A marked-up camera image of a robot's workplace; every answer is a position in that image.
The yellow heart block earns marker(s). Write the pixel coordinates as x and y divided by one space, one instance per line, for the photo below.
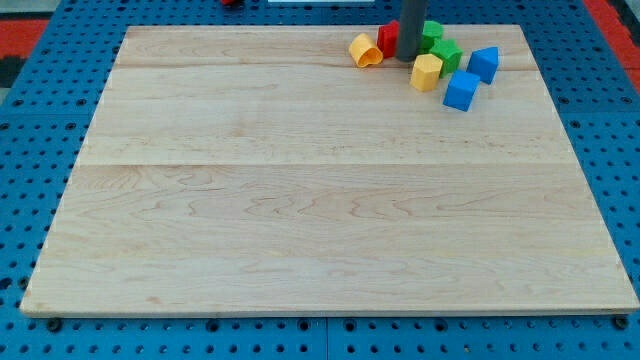
364 51

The light wooden board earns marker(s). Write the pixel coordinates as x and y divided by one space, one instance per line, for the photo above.
254 171

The yellow hexagon block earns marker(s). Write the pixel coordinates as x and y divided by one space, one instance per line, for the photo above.
426 72

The red block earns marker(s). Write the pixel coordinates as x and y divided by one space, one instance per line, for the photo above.
387 38

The blue cube block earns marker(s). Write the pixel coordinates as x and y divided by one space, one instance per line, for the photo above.
461 90

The green star block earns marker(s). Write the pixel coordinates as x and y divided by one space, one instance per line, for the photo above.
448 51

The green round block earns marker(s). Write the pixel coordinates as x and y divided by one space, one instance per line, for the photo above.
431 32

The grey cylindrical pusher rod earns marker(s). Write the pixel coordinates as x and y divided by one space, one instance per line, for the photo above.
412 16

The blue triangular block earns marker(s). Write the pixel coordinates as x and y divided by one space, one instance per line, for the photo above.
484 63

